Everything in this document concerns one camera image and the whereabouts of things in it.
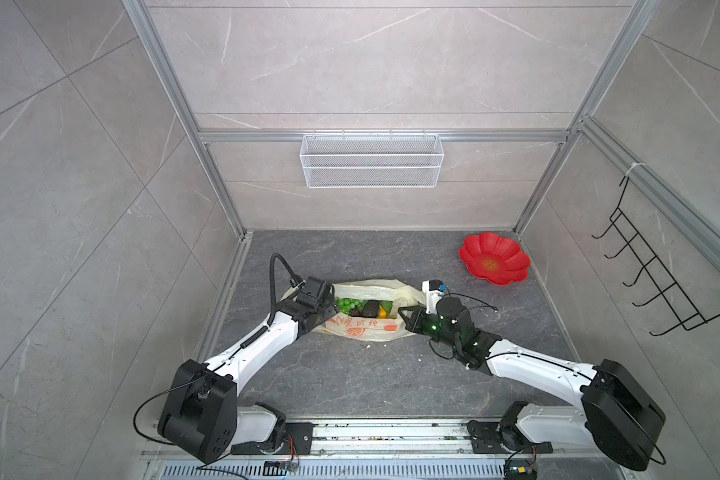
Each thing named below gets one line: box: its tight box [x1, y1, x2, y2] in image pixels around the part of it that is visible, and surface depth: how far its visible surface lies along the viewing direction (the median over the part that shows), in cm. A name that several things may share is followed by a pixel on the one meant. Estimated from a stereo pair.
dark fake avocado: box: [360, 299, 380, 318], surface depth 94 cm
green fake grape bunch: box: [336, 297, 368, 316], surface depth 92 cm
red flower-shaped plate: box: [459, 232, 531, 285], surface depth 113 cm
